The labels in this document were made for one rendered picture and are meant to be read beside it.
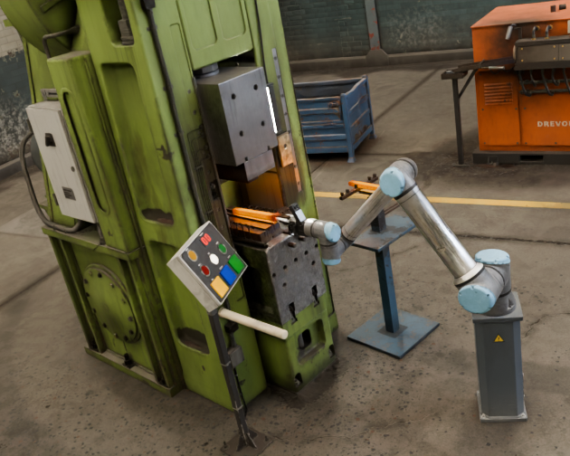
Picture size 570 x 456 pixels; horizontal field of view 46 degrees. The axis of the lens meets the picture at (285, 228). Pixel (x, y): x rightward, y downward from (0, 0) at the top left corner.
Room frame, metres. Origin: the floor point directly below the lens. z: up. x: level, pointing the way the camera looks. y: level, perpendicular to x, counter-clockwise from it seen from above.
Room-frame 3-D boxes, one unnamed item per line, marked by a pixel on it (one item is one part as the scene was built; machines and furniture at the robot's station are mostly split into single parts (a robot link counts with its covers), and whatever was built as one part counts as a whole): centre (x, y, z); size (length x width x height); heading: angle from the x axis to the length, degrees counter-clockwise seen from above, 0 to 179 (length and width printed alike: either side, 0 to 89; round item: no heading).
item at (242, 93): (3.34, 0.17, 1.56); 0.42 x 0.39 x 0.40; 43
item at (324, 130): (7.21, -0.51, 0.36); 1.20 x 0.80 x 0.72; 61
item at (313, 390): (3.12, 0.03, 0.01); 0.58 x 0.39 x 0.01; 133
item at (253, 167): (3.31, 0.20, 1.32); 0.42 x 0.20 x 0.10; 43
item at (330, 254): (2.93, -0.20, 0.89); 0.12 x 0.09 x 0.12; 143
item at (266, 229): (3.31, 0.20, 0.96); 0.42 x 0.20 x 0.09; 43
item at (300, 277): (3.36, 0.17, 0.69); 0.56 x 0.38 x 0.45; 43
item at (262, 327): (2.86, 0.25, 0.62); 0.44 x 0.05 x 0.05; 43
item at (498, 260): (2.62, -0.88, 0.79); 0.17 x 0.15 x 0.18; 143
